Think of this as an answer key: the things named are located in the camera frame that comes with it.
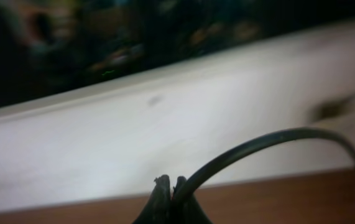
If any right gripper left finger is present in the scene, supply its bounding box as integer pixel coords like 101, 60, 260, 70
133, 175, 171, 224

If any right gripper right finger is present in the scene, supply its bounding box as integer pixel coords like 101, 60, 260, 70
172, 176, 212, 224

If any thin black cable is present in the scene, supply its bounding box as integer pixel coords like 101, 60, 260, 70
172, 126, 355, 224

